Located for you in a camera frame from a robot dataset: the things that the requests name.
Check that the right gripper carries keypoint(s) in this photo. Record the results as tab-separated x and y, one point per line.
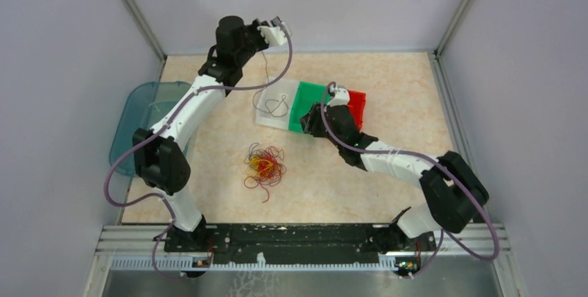
310	122

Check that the green plastic bin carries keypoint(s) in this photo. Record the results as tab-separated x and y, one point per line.
306	95

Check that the white plastic bin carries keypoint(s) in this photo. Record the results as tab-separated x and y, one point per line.
272	105

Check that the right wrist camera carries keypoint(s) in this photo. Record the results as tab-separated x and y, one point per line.
338	95

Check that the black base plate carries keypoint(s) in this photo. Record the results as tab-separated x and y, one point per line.
296	244

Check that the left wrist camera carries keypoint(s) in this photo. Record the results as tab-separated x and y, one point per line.
275	33

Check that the red plastic bin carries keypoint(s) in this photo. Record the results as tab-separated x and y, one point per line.
356	105

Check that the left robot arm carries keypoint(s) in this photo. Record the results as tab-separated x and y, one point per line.
159	151

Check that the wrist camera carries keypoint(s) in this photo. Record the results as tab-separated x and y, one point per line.
338	95
275	33

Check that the teal translucent tray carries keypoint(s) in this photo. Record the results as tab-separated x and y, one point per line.
145	106

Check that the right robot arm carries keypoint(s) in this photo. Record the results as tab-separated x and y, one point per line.
450	187

